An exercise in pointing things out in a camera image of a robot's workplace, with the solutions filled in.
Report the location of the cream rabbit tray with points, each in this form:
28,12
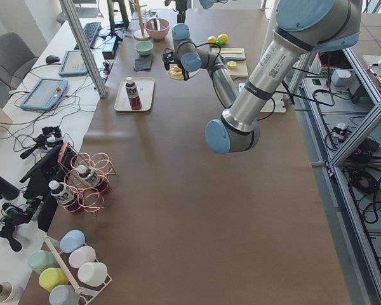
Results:
145,89

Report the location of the upper yellow lemon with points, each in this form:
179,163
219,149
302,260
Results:
212,39

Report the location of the half lemon slice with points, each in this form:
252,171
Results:
231,65

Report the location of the steel tumbler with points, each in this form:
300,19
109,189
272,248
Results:
10,292

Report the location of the yellow lemon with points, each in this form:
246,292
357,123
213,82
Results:
212,39
223,37

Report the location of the green cup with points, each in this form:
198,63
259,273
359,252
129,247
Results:
41,260

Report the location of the blue cup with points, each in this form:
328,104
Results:
72,240

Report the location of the near teach pendant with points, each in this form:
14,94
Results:
45,95

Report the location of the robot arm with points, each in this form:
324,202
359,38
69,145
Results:
301,27
181,6

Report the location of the far teach pendant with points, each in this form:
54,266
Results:
72,64

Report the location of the aluminium frame post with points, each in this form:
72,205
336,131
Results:
71,15

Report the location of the black computer mouse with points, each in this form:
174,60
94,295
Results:
52,59

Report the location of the black keyboard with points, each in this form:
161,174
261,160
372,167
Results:
91,30

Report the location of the grey folded cloth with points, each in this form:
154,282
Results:
142,64

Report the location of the grey cup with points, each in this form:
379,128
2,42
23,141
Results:
63,295

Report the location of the pink bowl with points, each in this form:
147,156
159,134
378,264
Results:
162,33

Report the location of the aluminium side frame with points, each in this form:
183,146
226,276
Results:
340,94

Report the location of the dark tea bottle on tray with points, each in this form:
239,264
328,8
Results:
132,93

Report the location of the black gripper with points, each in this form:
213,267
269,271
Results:
181,67

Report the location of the wooden stand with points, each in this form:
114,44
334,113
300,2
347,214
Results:
141,34

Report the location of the pink cup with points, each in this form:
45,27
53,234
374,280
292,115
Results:
82,255

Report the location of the wooden cutting board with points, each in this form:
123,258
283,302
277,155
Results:
241,70

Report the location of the twisted glazed donut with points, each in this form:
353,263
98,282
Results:
175,72

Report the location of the steel scoop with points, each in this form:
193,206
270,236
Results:
154,23

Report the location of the copper wire bottle rack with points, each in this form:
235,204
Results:
91,201

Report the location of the yellow cup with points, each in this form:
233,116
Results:
51,278

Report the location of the steel cylindrical muddler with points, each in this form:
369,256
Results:
234,57

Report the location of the green bowl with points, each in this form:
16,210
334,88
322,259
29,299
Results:
144,48

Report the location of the white cup rack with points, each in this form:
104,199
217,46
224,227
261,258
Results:
86,292

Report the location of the yellow plastic knife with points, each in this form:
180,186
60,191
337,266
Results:
227,51

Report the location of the grey office chair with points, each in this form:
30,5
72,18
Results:
16,60

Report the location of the lower yellow lemon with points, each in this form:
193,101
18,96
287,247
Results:
223,37

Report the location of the dark bottle in rack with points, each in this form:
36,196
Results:
93,180

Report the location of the white cup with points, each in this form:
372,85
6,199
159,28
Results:
92,273

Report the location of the teach pendant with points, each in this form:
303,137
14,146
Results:
72,64
45,95

